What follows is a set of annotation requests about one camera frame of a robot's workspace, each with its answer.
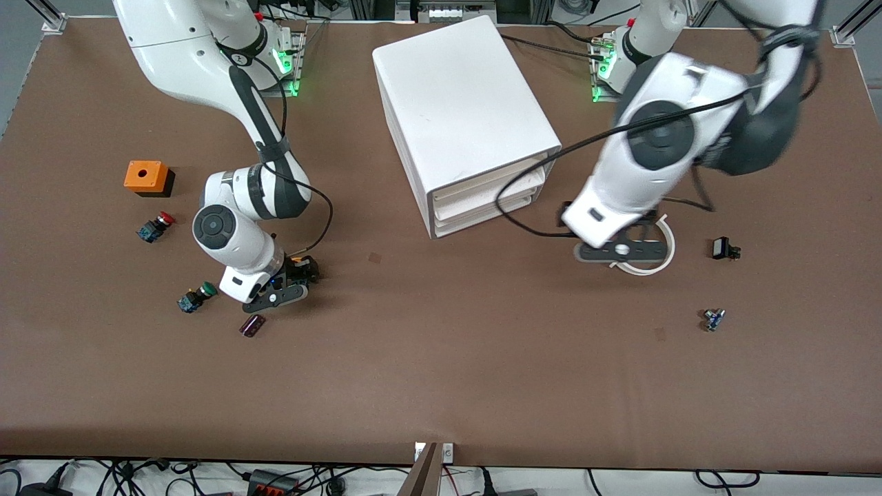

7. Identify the white plastic drawer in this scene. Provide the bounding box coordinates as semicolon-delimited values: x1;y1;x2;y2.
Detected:
435;195;535;238
431;153;552;207
434;180;547;223

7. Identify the green push button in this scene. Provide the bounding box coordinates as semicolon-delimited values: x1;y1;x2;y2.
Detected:
177;282;218;314

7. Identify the red push button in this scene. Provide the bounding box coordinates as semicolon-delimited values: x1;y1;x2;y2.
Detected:
136;211;177;243

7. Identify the white drawer cabinet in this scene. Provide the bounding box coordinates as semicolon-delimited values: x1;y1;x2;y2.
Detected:
372;15;562;240

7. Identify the white curved plastic strip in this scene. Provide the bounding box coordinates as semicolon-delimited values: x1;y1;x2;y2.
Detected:
610;214;677;277

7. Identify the orange box with hole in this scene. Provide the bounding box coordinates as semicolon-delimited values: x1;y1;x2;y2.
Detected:
123;161;176;198

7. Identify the black red connector box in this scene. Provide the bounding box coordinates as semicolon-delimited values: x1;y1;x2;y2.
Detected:
248;469;298;496

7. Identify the white power strip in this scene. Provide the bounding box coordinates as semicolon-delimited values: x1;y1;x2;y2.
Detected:
396;0;498;25

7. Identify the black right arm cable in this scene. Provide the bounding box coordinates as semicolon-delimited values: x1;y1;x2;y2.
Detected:
227;0;334;256

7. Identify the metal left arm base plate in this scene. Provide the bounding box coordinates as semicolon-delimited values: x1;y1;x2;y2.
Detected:
591;34;624;105

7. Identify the black cable on table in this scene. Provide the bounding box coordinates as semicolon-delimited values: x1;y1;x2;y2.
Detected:
500;24;607;61

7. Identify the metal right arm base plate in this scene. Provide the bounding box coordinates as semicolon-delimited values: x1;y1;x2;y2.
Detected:
262;31;304;98

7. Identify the brown camera post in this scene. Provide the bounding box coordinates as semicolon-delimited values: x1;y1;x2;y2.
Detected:
398;442;440;496

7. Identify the black floor cable loop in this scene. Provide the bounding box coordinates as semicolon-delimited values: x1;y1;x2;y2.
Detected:
695;470;761;490

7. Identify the aluminium frame profile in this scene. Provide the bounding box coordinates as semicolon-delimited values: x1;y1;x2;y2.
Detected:
830;0;870;48
24;0;68;35

